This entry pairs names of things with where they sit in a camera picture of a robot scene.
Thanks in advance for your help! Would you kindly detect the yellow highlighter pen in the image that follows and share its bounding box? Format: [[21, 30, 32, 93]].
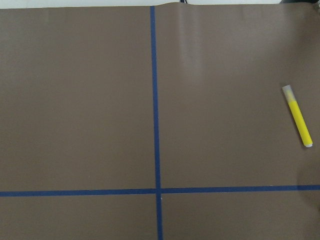
[[282, 85, 313, 148]]

